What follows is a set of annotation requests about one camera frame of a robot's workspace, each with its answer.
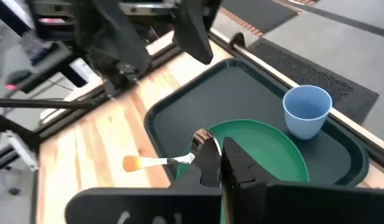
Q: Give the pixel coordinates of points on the light blue plastic cup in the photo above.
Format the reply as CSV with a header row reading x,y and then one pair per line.
x,y
307,124

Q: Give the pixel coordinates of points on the black keyboard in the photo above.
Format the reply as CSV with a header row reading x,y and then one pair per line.
x,y
319,71

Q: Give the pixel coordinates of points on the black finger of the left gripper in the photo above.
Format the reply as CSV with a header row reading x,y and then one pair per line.
x,y
126,40
194,34

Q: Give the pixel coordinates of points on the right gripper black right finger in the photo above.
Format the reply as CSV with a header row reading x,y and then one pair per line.
x,y
288,205

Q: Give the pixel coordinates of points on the green plastic plate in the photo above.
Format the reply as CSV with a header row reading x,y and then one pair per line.
x,y
266,149

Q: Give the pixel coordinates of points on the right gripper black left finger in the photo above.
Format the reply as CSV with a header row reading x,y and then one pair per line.
x,y
142,205

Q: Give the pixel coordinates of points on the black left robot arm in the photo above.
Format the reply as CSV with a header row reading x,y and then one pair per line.
x,y
114,82

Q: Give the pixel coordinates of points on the dark green serving tray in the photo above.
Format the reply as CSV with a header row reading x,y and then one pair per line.
x,y
241,93

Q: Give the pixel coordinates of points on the black floor mat orange edge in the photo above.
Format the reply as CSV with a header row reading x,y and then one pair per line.
x,y
260,12

